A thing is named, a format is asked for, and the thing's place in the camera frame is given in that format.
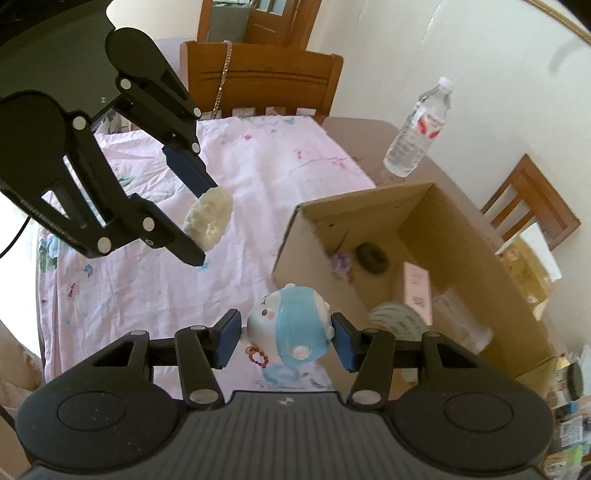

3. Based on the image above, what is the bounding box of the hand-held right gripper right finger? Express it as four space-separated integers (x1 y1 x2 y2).
330 312 483 409

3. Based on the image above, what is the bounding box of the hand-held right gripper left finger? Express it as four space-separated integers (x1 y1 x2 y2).
92 309 243 409

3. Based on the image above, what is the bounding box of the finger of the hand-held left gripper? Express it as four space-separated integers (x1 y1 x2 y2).
0 113 207 267
113 41 220 198

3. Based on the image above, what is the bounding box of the cream fluffy scrunchie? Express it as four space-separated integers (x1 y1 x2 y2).
182 186 233 252

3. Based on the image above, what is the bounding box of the blue white round toy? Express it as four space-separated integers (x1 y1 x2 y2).
246 284 335 370

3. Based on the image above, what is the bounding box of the purple scrunchie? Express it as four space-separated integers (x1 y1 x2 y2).
330 251 354 278

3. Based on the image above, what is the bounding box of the dark scrunchie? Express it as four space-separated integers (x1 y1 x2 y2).
356 242 389 275

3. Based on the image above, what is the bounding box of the small pink carton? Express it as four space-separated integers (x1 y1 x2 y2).
403 262 434 326

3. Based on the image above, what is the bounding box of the translucent plastic container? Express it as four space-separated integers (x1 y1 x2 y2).
369 287 492 356

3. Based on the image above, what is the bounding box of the brown cardboard box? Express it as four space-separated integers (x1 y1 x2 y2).
272 182 560 400

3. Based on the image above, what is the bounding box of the brown wooden desktop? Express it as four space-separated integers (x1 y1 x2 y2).
321 116 504 241

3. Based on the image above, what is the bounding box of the pink floral tablecloth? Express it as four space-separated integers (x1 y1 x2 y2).
34 113 377 402

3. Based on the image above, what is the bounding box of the wooden door with glass panes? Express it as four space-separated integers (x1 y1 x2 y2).
196 0 317 49

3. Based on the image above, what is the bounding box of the yellow printed carton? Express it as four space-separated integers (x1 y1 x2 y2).
499 240 555 319

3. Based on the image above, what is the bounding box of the clear water bottle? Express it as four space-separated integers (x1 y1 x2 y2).
383 76 454 178

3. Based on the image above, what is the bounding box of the wooden chair with papers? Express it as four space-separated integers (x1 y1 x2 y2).
480 154 581 252

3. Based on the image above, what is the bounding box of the gold bag chain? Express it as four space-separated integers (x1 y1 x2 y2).
212 41 233 118

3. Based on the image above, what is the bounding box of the black cable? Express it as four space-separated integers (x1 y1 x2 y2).
0 215 31 257

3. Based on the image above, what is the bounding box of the wooden chair with chain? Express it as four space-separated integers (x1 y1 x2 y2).
179 41 345 125

